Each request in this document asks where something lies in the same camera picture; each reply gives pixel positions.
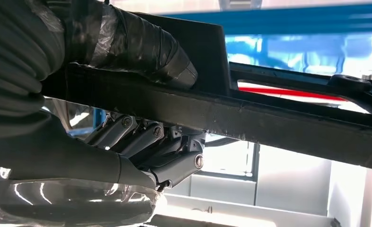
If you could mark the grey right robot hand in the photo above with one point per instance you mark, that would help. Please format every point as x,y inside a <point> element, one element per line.
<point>48,156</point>

